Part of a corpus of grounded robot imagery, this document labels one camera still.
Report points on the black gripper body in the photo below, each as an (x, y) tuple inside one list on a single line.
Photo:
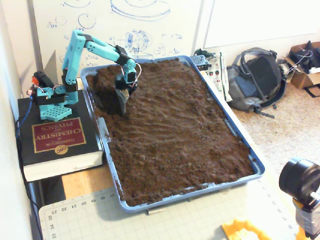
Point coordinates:
[(121, 88)]

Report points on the silver taped scoop gripper finger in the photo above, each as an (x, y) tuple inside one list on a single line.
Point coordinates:
[(120, 102)]

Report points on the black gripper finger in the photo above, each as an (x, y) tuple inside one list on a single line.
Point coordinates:
[(127, 96)]

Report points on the brown soil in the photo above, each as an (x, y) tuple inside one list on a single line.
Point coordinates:
[(175, 137)]

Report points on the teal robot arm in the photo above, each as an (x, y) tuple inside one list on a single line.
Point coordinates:
[(72, 57)]

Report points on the whiteboard with blue drawings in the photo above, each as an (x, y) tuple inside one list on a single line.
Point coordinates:
[(112, 25)]

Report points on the black chemistry physics handbook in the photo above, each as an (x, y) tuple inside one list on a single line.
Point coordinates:
[(57, 135)]

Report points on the black device orange knob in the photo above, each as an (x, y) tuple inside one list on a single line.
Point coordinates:
[(43, 78)]

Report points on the perforated black box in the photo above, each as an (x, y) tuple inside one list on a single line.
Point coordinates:
[(200, 61)]

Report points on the dark green item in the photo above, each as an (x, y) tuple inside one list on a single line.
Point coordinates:
[(203, 53)]

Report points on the white electronics box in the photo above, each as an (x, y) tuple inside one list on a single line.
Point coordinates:
[(217, 80)]

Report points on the metal bar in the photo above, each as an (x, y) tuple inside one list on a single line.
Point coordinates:
[(155, 212)]

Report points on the grey backpack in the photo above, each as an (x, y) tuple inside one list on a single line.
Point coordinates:
[(257, 75)]

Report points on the grey cutting mat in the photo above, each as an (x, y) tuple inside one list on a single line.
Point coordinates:
[(175, 225)]

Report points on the blue plastic tray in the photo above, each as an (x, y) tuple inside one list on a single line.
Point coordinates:
[(260, 168)]

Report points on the blank white board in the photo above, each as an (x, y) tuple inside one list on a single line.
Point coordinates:
[(262, 20)]

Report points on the yellow plastic part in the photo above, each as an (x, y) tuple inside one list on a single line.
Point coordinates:
[(240, 226)]

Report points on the cardboard box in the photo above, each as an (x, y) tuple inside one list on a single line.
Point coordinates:
[(302, 78)]

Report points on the black bag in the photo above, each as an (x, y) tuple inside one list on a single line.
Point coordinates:
[(303, 58)]

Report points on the black camera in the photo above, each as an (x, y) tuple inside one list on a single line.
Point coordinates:
[(300, 178)]

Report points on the grey taped camera mount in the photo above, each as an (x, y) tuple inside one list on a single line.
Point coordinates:
[(307, 220)]

